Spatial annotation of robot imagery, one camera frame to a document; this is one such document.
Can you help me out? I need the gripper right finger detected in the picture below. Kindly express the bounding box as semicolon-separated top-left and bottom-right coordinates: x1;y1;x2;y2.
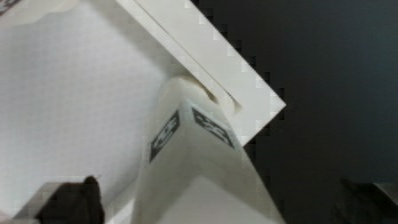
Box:
331;178;398;224

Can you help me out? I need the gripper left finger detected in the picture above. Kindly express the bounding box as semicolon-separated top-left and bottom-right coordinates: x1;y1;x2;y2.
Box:
15;176;105;224

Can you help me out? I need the white desk leg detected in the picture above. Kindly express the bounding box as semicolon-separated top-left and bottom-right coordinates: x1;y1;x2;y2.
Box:
0;0;80;28
132;76;287;224

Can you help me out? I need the white desk top tray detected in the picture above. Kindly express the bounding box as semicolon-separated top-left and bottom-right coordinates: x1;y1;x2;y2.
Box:
0;0;285;224

